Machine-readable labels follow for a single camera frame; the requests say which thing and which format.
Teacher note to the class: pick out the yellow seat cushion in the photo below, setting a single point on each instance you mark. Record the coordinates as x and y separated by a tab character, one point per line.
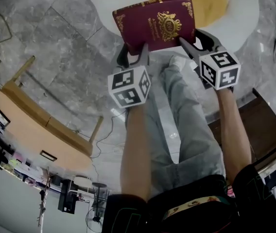
208	4

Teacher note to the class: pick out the person's left forearm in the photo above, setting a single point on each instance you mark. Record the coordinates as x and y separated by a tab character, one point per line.
135	154

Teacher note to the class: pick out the brown frame with drawing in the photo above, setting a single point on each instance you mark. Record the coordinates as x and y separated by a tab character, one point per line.
2	118

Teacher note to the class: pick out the black box cabinet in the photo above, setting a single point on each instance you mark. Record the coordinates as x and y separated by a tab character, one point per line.
67	198

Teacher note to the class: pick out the wooden coffee table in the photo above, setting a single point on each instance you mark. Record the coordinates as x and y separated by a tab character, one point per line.
31	130

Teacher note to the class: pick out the person's right forearm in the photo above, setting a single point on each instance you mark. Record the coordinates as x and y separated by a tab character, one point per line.
232	135

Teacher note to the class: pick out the white round tub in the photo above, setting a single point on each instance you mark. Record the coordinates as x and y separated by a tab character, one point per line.
82	182

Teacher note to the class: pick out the white round beanbag seat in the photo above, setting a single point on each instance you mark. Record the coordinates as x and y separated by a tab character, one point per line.
240	21

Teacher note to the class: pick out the plain brown picture frame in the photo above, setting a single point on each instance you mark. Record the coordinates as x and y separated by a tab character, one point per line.
48	155

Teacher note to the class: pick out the person's white shoe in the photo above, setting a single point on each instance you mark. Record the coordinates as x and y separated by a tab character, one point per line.
177	62

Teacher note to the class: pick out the dark wooden vanity cabinet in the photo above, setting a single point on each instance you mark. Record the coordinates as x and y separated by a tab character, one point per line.
262	130

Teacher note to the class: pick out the dark red gold-print book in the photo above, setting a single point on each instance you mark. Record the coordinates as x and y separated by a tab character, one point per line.
152	23

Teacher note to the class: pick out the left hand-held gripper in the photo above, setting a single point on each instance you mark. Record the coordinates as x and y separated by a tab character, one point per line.
128	86

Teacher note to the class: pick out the wooden coat rack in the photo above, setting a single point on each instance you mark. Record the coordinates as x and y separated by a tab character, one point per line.
42	198

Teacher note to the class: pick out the person's light grey jeans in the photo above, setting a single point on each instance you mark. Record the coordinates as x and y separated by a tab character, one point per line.
189	135

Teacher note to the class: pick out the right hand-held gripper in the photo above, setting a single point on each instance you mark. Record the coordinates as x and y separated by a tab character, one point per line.
220	71

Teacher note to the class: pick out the person's black printed shirt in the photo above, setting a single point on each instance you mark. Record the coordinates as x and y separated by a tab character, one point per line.
189	217

